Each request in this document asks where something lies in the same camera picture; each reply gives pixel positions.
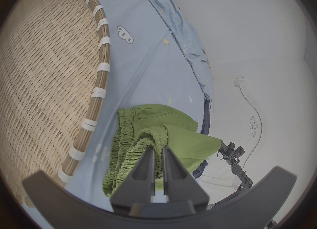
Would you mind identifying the bed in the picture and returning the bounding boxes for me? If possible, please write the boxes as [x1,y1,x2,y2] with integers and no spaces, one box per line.
[33,0,263,210]

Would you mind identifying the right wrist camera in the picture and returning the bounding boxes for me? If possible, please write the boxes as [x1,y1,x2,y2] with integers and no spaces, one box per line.
[228,143,246,156]

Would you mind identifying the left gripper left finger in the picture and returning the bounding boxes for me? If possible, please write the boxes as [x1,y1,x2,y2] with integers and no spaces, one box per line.
[111,146,156,215]

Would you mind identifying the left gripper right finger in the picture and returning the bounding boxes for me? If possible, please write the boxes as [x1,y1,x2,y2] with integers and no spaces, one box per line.
[162,146,209,212]

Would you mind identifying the green shorts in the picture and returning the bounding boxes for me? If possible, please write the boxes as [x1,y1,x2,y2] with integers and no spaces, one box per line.
[103,104,223,197]

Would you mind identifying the round woven basket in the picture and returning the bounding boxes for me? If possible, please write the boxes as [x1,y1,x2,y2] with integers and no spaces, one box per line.
[0,0,111,209]

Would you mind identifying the pale blue quilt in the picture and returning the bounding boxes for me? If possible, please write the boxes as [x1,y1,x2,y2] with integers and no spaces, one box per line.
[124,0,214,100]

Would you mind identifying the dark blue garment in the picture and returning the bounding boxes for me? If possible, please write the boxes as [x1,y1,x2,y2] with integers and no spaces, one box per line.
[193,98,211,179]

